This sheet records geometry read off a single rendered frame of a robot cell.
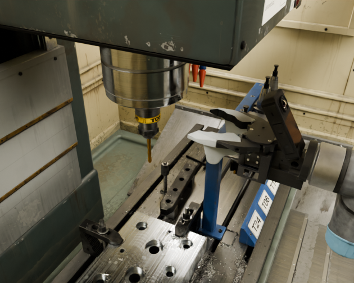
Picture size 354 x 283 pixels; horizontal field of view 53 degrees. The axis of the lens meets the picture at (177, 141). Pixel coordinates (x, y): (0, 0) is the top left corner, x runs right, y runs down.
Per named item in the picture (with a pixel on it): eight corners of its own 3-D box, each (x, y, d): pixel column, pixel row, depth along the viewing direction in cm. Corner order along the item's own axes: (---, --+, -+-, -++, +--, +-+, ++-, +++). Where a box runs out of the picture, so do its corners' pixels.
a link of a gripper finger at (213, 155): (185, 167, 62) (237, 170, 62) (187, 138, 59) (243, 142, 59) (185, 156, 65) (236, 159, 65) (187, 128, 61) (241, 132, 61)
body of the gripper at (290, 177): (232, 174, 64) (300, 197, 59) (239, 135, 59) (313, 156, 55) (245, 153, 69) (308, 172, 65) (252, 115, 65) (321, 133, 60)
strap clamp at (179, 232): (200, 229, 113) (202, 194, 105) (182, 260, 103) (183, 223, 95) (190, 226, 114) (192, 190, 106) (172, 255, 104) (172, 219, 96)
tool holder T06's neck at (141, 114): (139, 110, 74) (139, 96, 72) (163, 113, 73) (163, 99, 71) (132, 122, 69) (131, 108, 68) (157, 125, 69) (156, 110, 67)
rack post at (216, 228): (226, 229, 113) (235, 153, 97) (220, 241, 109) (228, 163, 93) (198, 218, 117) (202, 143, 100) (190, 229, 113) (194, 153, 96)
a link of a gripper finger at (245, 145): (216, 153, 59) (269, 156, 58) (217, 145, 58) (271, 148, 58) (214, 137, 62) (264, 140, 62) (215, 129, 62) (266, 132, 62)
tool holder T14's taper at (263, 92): (257, 103, 116) (259, 83, 112) (270, 104, 115) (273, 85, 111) (255, 108, 112) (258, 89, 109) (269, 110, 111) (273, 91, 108)
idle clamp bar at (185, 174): (197, 178, 134) (197, 164, 131) (170, 225, 114) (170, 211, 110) (184, 175, 136) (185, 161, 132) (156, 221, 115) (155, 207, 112)
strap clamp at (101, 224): (127, 260, 103) (123, 223, 94) (120, 268, 100) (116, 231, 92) (90, 243, 107) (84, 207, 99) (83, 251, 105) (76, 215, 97)
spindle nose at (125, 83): (121, 72, 76) (117, 13, 69) (195, 78, 73) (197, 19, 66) (90, 105, 63) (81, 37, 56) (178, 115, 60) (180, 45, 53)
